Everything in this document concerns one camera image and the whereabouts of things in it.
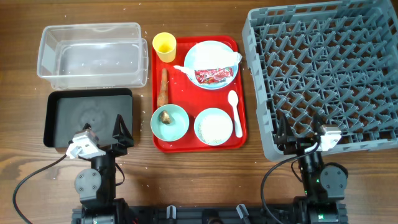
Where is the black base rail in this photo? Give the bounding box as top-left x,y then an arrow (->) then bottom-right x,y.
71,203 -> 348,224

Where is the red snack wrapper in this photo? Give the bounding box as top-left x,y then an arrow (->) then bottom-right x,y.
195,67 -> 233,85

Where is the red serving tray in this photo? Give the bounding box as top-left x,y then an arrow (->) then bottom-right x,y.
151,35 -> 248,153

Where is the light blue rice bowl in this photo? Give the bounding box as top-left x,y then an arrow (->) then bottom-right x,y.
194,108 -> 233,146

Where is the light blue plate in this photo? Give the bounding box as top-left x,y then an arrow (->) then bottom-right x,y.
183,40 -> 239,91

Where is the grey dishwasher rack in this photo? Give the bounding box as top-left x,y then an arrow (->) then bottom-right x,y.
242,1 -> 397,161

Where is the yellow plastic cup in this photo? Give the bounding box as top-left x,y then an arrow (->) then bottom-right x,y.
152,32 -> 177,63

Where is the white rice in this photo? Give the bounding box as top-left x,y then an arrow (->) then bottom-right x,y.
198,114 -> 230,145

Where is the clear plastic waste bin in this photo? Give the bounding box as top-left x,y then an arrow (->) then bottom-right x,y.
37,22 -> 149,90

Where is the brown food scrap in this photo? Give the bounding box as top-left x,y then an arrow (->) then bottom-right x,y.
160,110 -> 172,124

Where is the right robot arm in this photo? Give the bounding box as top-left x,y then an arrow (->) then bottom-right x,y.
274,114 -> 348,223

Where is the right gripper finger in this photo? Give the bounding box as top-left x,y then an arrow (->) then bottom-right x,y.
312,114 -> 325,135
274,114 -> 295,145

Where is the green bowl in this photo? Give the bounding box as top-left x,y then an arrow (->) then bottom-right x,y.
150,104 -> 190,142

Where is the black waste tray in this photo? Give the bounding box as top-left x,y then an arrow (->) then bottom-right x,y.
43,88 -> 133,148

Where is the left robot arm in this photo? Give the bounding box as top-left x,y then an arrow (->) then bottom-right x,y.
72,114 -> 137,224

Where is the white napkin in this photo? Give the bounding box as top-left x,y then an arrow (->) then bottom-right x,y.
174,41 -> 243,76

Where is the white plastic spoon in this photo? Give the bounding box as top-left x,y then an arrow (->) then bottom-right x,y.
228,90 -> 243,138

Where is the orange carrot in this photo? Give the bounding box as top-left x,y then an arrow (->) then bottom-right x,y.
157,68 -> 169,107

